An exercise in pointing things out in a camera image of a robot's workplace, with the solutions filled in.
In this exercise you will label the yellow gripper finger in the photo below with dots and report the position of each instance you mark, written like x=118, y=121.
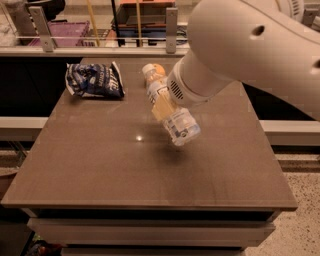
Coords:
x=163, y=105

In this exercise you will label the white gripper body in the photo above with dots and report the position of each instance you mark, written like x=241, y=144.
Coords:
x=179, y=90

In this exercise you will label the clear plastic water bottle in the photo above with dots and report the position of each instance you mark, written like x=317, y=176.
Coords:
x=181, y=125

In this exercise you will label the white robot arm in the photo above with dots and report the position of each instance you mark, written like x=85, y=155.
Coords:
x=261, y=43

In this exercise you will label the orange fruit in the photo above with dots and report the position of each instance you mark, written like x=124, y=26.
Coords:
x=159, y=69

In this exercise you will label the blue chip bag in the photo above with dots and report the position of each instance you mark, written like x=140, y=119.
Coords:
x=94, y=80

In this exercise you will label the brown table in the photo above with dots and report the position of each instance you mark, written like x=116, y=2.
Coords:
x=104, y=179

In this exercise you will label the purple plastic crate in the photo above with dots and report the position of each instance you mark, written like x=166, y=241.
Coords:
x=68, y=34

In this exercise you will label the metal railing post middle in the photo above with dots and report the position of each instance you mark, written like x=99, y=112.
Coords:
x=171, y=29

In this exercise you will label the metal railing post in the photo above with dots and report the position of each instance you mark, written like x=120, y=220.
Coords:
x=171, y=29
x=41, y=24

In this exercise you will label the metal railing post left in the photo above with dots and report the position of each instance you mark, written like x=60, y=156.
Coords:
x=41, y=24

